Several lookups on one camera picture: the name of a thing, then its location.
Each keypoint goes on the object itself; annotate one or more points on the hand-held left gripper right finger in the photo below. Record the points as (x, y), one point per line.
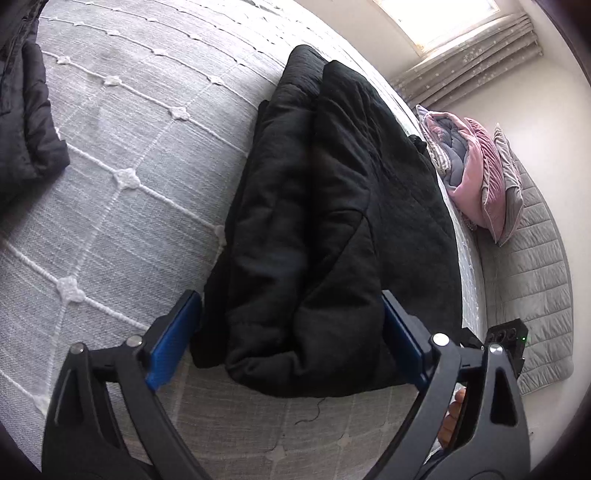
(401, 332)

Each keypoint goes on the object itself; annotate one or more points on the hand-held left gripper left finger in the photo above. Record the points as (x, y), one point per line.
(173, 341)

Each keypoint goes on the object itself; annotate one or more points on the black long coat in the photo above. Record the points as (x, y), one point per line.
(323, 230)

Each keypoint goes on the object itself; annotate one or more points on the person's right hand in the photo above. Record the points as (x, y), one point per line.
(455, 410)

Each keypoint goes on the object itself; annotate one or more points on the grey quilted mat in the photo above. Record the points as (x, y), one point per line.
(531, 277)

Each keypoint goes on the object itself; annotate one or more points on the grey pillow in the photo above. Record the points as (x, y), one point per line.
(508, 184)

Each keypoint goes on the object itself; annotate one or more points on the folded pink grey quilt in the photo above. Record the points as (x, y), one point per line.
(471, 184)

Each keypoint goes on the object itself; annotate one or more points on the bed with light tufted cover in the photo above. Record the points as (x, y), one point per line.
(138, 115)

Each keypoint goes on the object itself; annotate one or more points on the dark jacket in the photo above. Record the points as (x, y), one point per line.
(27, 115)

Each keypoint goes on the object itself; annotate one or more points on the grey patterned curtain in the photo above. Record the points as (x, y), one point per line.
(461, 69)

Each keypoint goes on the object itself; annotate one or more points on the window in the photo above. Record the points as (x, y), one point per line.
(438, 18)

